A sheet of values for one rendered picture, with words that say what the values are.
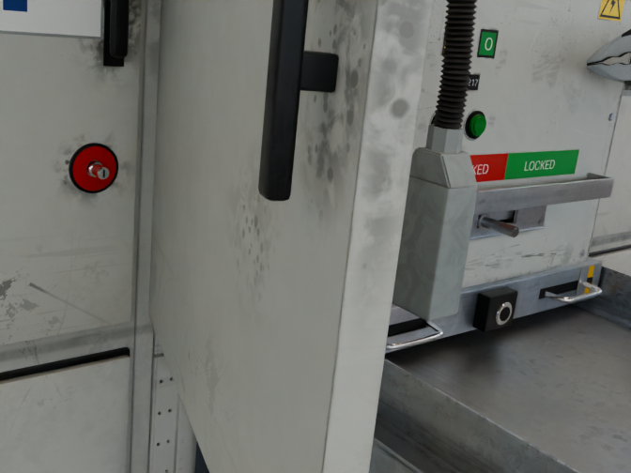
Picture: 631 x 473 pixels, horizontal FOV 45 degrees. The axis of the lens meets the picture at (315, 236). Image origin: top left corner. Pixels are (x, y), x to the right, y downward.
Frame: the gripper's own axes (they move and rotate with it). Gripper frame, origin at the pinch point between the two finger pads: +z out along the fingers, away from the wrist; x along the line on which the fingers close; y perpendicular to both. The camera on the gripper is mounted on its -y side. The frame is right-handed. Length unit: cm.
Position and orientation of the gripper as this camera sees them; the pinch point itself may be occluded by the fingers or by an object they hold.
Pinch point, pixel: (594, 63)
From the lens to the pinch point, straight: 110.0
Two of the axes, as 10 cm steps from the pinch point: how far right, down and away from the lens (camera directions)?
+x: -1.1, -9.9, -1.3
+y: 5.9, -1.7, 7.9
